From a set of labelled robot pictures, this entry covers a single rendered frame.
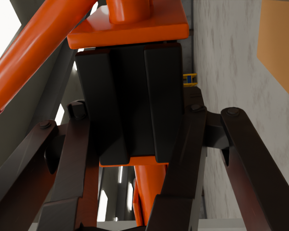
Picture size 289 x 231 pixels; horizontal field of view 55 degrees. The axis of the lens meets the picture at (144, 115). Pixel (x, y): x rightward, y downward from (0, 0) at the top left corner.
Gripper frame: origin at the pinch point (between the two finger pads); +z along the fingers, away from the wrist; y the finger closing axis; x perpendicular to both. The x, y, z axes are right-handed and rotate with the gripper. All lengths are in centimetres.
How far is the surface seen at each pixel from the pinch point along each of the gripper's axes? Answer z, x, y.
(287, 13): 10.6, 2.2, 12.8
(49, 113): 436, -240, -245
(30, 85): 463, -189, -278
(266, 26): 16.0, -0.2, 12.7
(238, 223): 180, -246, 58
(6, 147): 328, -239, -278
